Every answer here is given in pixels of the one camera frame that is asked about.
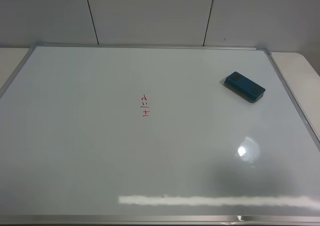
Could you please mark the blue board eraser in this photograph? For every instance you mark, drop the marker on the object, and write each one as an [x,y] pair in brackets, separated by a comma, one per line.
[244,87]

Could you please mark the white board with aluminium frame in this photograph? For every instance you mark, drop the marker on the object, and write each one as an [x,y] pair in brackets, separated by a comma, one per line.
[151,136]

